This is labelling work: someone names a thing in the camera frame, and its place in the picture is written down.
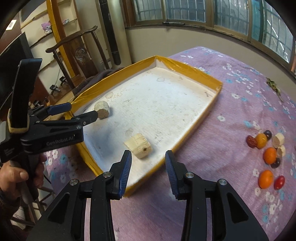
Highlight red jujube date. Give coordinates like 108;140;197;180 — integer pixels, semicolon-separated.
246;135;257;148

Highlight dark plum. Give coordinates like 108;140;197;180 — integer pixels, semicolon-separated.
263;130;273;141
270;157;281;169

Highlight green dried leaves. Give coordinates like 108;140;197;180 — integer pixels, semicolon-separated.
266;78;284;103

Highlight person's left hand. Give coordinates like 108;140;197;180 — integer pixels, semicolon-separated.
0;153;48;201

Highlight yellow white tray box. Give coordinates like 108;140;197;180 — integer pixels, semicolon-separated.
65;56;223;196

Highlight orange front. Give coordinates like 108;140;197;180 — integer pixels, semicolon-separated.
258;170;273;189

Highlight yellow-orange tangerine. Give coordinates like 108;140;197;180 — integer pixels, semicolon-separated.
255;133;267;149

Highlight window with metal grille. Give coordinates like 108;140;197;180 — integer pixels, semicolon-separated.
121;0;295;74

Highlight orange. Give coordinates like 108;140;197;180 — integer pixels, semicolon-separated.
258;170;273;189
263;147;276;165

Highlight dark plum front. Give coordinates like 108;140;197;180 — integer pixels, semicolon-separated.
270;157;281;169

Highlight dark plum back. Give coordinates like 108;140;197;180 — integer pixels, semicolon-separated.
263;130;273;141

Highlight red cherry tomato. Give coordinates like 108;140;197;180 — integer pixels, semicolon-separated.
274;175;285;190

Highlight standing air conditioner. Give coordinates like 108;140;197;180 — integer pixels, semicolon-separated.
97;0;132;68

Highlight dark jacket on chair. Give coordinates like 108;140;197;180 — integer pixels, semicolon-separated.
72;67;123;97

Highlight purple floral tablecloth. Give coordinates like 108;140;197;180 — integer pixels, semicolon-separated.
43;46;296;241

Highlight dark wooden chair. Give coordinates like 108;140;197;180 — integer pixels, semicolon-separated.
46;25;110;90

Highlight pink plush toy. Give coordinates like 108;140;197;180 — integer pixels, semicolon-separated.
41;22;52;35

